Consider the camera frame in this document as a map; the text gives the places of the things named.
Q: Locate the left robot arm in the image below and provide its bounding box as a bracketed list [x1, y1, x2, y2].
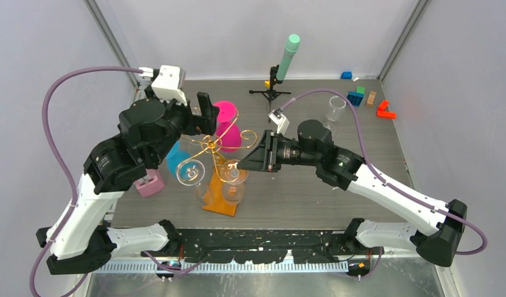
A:
[36, 92, 220, 275]

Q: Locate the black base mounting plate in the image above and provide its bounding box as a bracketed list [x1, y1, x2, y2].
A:
[139, 227, 381, 265]

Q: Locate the purple cable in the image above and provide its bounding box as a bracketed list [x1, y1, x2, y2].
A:
[279, 89, 489, 256]
[28, 66, 155, 297]

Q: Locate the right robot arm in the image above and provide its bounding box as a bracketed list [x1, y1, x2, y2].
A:
[237, 119, 467, 267]

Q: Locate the blue block by wall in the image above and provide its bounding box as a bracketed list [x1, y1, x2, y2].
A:
[341, 71, 353, 80]

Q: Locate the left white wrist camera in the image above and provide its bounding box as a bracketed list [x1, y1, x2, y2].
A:
[151, 65, 188, 106]

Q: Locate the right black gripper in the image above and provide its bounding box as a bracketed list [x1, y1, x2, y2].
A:
[237, 130, 320, 174]

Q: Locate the mint green microphone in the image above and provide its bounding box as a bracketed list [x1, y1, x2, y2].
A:
[276, 33, 300, 81]

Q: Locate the orange wooden rack base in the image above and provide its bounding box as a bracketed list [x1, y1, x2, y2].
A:
[202, 161, 238, 217]

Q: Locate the blue wine glass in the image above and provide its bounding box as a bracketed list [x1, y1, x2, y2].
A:
[165, 141, 191, 177]

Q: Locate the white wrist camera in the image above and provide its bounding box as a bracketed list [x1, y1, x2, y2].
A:
[268, 108, 290, 135]
[151, 65, 188, 106]

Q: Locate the clear wine glass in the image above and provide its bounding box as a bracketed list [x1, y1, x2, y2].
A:
[176, 158, 212, 205]
[220, 160, 249, 205]
[326, 96, 347, 122]

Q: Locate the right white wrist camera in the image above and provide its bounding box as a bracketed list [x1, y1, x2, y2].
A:
[268, 108, 290, 135]

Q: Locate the red plastic block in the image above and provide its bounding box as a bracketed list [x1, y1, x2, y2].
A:
[377, 100, 396, 119]

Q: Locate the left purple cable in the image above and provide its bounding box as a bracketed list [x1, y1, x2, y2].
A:
[28, 66, 155, 297]

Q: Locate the tan wooden block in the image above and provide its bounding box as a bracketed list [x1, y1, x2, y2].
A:
[365, 91, 377, 107]

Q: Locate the blue lego brick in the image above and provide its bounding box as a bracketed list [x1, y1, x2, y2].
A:
[347, 91, 364, 107]

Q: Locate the pink wine glass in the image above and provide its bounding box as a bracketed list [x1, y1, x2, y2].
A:
[214, 101, 242, 153]

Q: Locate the black tripod mic stand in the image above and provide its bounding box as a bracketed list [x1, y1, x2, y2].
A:
[248, 65, 291, 109]

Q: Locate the gold wire glass rack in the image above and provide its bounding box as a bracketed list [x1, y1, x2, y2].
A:
[181, 101, 258, 167]

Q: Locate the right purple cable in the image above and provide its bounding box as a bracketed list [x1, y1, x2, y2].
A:
[279, 89, 489, 256]

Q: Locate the pink metronome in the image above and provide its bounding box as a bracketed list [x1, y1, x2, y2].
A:
[133, 169, 165, 197]

